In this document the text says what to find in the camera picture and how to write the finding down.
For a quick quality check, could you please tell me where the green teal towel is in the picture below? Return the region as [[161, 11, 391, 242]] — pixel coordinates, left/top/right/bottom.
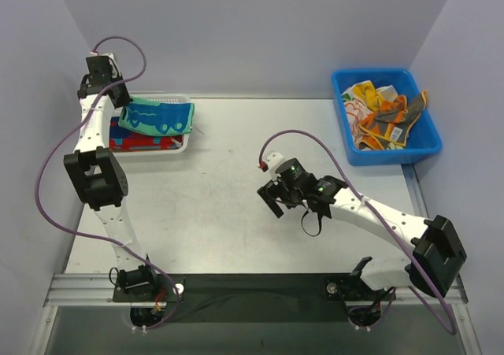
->
[[118, 97, 195, 137]]

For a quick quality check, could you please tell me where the red blue tiger towel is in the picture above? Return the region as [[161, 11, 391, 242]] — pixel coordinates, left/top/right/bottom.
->
[[109, 126, 184, 152]]

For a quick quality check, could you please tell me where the grey orange-edged towel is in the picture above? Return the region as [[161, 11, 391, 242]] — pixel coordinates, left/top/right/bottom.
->
[[358, 91, 428, 150]]

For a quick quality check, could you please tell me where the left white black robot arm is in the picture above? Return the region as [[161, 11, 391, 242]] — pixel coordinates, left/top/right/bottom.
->
[[64, 50, 160, 301]]

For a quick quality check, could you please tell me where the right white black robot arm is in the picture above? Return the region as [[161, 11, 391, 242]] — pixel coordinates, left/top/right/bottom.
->
[[258, 152, 467, 298]]

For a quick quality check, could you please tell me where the white patterned towel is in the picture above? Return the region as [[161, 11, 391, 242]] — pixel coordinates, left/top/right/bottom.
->
[[342, 87, 372, 148]]

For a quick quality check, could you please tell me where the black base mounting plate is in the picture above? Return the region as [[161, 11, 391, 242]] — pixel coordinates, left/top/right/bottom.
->
[[112, 272, 394, 327]]

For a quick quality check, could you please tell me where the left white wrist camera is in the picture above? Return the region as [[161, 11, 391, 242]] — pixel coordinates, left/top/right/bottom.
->
[[89, 50, 120, 77]]

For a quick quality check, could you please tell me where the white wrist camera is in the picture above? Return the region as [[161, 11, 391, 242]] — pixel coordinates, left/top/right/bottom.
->
[[89, 50, 120, 77], [259, 150, 285, 172]]

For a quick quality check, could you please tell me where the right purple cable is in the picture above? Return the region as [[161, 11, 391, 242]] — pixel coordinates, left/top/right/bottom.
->
[[258, 130, 458, 335]]

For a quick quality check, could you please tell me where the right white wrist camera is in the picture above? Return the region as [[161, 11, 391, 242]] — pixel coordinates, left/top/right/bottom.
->
[[259, 150, 285, 172]]

